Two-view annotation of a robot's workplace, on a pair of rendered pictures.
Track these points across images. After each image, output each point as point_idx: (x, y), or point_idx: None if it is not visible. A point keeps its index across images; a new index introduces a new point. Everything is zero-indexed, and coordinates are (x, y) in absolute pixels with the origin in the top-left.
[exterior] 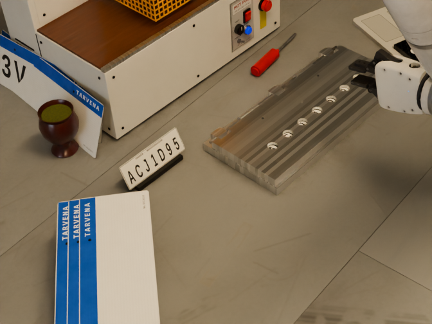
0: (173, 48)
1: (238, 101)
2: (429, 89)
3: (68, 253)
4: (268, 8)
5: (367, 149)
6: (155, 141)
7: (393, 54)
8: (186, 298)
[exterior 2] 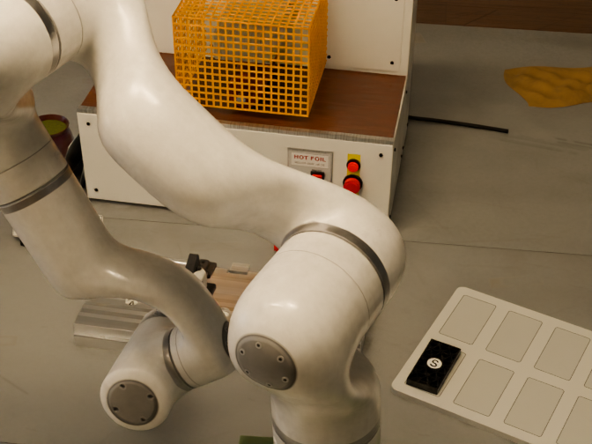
0: None
1: (218, 255)
2: (143, 319)
3: None
4: (350, 190)
5: (207, 391)
6: (107, 224)
7: (200, 270)
8: None
